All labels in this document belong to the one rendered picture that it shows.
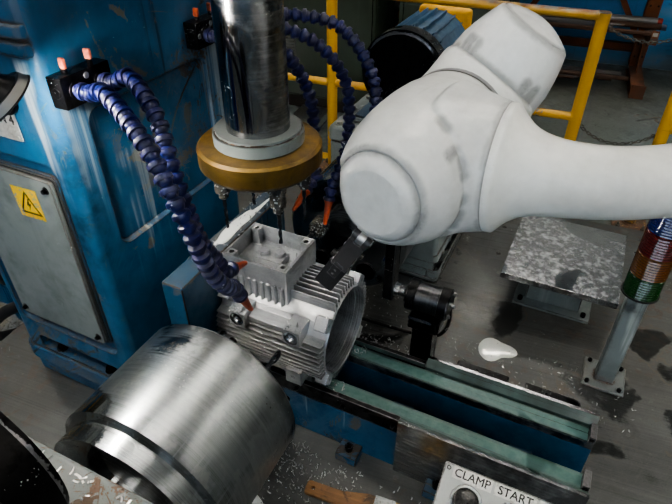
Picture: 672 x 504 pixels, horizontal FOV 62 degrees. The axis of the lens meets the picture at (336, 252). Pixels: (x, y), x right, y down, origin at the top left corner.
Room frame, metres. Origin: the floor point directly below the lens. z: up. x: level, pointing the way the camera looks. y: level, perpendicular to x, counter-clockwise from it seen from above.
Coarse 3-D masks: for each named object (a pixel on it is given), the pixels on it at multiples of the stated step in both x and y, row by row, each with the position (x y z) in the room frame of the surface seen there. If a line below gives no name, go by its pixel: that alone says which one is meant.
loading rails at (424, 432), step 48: (288, 384) 0.65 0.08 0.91; (384, 384) 0.67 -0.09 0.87; (432, 384) 0.64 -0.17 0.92; (480, 384) 0.63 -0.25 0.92; (336, 432) 0.60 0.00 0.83; (384, 432) 0.57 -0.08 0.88; (432, 432) 0.53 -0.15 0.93; (480, 432) 0.59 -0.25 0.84; (528, 432) 0.56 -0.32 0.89; (576, 432) 0.54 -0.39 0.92; (432, 480) 0.52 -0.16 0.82; (528, 480) 0.46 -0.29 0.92; (576, 480) 0.46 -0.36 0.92
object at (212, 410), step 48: (192, 336) 0.51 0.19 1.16; (144, 384) 0.43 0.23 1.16; (192, 384) 0.44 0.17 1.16; (240, 384) 0.46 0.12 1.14; (96, 432) 0.38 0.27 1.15; (144, 432) 0.37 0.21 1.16; (192, 432) 0.38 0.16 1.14; (240, 432) 0.40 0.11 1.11; (288, 432) 0.45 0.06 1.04; (144, 480) 0.33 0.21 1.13; (192, 480) 0.34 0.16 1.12; (240, 480) 0.36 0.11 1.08
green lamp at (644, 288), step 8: (632, 280) 0.75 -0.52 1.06; (640, 280) 0.73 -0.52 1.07; (624, 288) 0.75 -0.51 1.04; (632, 288) 0.74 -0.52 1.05; (640, 288) 0.73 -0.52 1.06; (648, 288) 0.73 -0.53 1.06; (656, 288) 0.72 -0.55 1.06; (632, 296) 0.74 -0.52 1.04; (640, 296) 0.73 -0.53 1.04; (648, 296) 0.72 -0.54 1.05; (656, 296) 0.73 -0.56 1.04
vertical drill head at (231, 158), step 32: (224, 0) 0.70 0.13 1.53; (256, 0) 0.70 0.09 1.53; (224, 32) 0.70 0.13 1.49; (256, 32) 0.69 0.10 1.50; (224, 64) 0.70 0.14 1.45; (256, 64) 0.69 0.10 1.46; (224, 96) 0.71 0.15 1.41; (256, 96) 0.69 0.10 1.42; (288, 96) 0.74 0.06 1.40; (224, 128) 0.73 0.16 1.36; (256, 128) 0.69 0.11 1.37; (288, 128) 0.73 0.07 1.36; (224, 160) 0.67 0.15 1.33; (256, 160) 0.67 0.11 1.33; (288, 160) 0.67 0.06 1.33; (320, 160) 0.72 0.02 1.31; (224, 192) 0.71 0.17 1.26; (256, 192) 0.66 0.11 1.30
